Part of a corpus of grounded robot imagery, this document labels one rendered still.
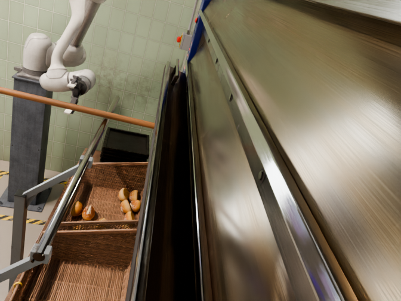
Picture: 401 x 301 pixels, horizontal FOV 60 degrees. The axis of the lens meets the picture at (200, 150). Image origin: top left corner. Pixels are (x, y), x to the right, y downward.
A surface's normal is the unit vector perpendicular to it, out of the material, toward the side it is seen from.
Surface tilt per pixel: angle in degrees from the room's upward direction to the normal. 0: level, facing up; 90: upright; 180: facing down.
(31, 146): 90
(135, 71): 90
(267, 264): 70
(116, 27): 90
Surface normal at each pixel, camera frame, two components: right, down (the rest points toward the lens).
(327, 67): -0.80, -0.51
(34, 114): 0.11, 0.47
